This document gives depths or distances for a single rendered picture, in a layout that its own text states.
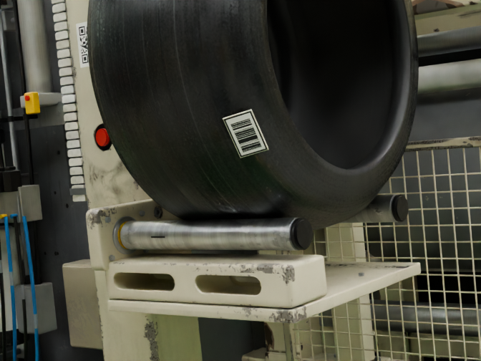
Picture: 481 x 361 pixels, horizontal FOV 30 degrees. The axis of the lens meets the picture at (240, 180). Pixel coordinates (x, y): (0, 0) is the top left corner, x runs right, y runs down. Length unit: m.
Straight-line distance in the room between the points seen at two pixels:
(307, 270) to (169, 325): 0.40
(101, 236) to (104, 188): 0.16
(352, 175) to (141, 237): 0.34
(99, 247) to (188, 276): 0.17
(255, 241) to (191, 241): 0.12
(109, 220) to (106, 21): 0.33
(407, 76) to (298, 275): 0.44
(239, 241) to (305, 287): 0.12
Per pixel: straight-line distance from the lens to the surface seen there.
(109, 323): 1.60
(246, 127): 1.14
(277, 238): 1.23
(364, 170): 1.35
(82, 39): 1.57
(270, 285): 1.22
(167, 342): 1.56
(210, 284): 1.34
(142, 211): 1.47
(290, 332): 1.86
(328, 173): 1.27
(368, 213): 1.47
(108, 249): 1.42
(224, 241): 1.28
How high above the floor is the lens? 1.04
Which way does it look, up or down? 3 degrees down
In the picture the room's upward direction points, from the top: 6 degrees counter-clockwise
